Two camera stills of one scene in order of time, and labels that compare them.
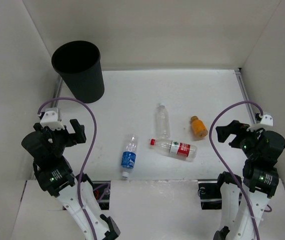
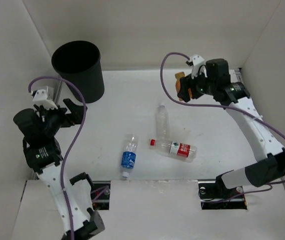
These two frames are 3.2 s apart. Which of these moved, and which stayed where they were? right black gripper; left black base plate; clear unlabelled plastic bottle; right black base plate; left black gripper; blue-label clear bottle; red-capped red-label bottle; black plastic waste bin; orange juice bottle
Moved: left black gripper; right black gripper; orange juice bottle
Stayed: black plastic waste bin; red-capped red-label bottle; left black base plate; right black base plate; blue-label clear bottle; clear unlabelled plastic bottle
